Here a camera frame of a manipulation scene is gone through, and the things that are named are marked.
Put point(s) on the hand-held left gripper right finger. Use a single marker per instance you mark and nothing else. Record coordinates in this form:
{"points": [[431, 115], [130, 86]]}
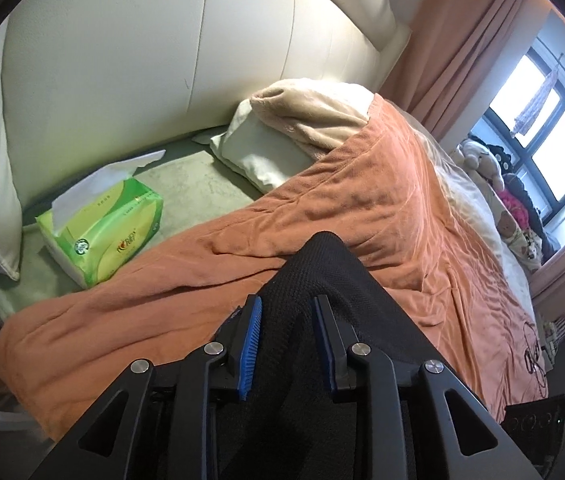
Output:
{"points": [[323, 350]]}

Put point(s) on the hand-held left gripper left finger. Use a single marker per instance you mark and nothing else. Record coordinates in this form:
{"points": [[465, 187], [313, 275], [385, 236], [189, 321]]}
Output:
{"points": [[250, 350]]}

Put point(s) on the black knit pants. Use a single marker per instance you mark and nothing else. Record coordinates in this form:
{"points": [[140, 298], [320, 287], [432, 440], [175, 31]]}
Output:
{"points": [[287, 360]]}

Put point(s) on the orange blanket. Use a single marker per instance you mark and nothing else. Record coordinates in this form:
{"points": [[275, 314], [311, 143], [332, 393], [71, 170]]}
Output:
{"points": [[362, 185]]}

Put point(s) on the green bed sheet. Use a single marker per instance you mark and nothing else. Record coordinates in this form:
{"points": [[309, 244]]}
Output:
{"points": [[187, 180]]}

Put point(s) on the green tissue pack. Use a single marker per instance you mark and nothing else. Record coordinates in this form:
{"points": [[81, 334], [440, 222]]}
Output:
{"points": [[112, 230]]}

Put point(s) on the white pillow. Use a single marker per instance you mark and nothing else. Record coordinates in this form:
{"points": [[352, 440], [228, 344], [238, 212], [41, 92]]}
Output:
{"points": [[257, 155]]}

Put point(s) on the black box device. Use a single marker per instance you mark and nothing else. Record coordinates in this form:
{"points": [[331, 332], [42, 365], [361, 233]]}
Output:
{"points": [[532, 425]]}

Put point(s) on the bear print pillow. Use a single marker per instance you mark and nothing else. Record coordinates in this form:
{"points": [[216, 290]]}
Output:
{"points": [[519, 245]]}

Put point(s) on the pink cloth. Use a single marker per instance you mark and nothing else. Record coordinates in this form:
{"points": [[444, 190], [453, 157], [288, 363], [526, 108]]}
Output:
{"points": [[514, 209]]}

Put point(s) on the white bedside rack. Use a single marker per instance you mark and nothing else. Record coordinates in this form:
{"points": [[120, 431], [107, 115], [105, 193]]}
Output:
{"points": [[562, 330]]}

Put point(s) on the cream blanket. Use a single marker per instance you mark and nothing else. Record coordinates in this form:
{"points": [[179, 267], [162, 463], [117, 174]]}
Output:
{"points": [[312, 110]]}

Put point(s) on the beige plush toy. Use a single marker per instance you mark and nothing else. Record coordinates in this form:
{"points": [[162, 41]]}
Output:
{"points": [[477, 160]]}

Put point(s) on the dark clothing pile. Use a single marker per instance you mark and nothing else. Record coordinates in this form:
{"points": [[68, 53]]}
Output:
{"points": [[537, 225]]}

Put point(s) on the black plush toy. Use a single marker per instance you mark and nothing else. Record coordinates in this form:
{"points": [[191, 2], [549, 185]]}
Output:
{"points": [[503, 156]]}

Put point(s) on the cream padded headboard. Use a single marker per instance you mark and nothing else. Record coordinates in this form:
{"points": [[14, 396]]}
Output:
{"points": [[162, 60]]}

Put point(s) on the hanging patterned cloth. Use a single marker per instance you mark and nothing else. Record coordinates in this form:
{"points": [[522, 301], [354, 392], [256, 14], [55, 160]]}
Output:
{"points": [[532, 105]]}

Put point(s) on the black framed window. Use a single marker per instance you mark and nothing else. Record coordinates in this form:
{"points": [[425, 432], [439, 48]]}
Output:
{"points": [[562, 125]]}

